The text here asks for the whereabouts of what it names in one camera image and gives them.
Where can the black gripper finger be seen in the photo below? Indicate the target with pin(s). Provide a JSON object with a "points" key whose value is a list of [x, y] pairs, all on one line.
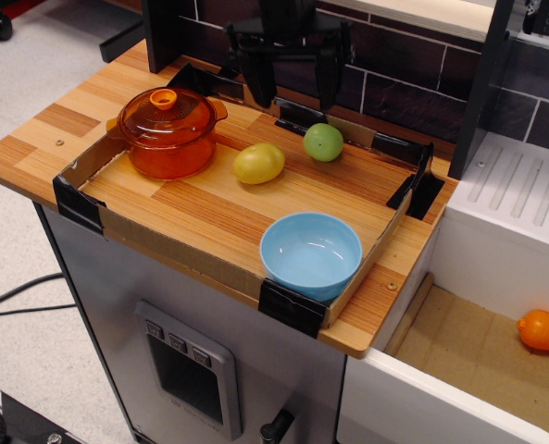
{"points": [[327, 70], [259, 76]]}

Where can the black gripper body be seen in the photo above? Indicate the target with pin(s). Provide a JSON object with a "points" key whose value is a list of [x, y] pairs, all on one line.
{"points": [[291, 31]]}

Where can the green plastic pear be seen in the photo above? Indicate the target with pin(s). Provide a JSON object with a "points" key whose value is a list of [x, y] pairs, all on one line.
{"points": [[323, 142]]}

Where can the light blue bowl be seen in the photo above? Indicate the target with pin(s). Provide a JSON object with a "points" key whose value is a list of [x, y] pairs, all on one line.
{"points": [[313, 254]]}

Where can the yellow plastic potato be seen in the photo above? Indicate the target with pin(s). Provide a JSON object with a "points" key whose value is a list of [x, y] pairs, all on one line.
{"points": [[259, 163]]}

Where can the orange transparent pot with lid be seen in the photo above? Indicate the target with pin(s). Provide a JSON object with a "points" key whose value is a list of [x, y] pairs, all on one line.
{"points": [[170, 133]]}

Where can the grey toy oven front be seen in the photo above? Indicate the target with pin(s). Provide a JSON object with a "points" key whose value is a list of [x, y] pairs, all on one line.
{"points": [[197, 373]]}

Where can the white toy sink unit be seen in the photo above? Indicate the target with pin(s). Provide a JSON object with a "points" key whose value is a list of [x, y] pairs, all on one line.
{"points": [[449, 365]]}

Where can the orange plastic carrot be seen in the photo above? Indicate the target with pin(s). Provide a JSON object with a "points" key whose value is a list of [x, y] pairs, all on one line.
{"points": [[533, 329]]}

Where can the black oven knob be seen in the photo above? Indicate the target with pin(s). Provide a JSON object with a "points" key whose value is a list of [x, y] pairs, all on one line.
{"points": [[274, 432]]}

